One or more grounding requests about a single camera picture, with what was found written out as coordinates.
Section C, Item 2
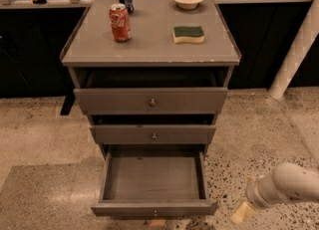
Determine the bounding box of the green yellow sponge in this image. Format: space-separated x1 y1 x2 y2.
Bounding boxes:
172 26 204 44

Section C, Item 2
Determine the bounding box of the grey drawer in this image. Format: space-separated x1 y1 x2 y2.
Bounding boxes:
92 144 217 217
75 68 227 115
90 115 216 144

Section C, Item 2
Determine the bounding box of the white diagonal pole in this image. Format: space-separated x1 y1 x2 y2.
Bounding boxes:
268 0 319 100

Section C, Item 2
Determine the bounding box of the grey wooden drawer cabinet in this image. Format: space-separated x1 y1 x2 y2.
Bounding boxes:
59 0 242 162

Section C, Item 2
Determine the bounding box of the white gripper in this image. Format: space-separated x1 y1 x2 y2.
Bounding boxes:
230 174 275 224

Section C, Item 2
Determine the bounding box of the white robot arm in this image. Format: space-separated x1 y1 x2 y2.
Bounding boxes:
230 162 319 224

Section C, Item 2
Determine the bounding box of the red cola can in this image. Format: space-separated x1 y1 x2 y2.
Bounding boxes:
109 3 131 42

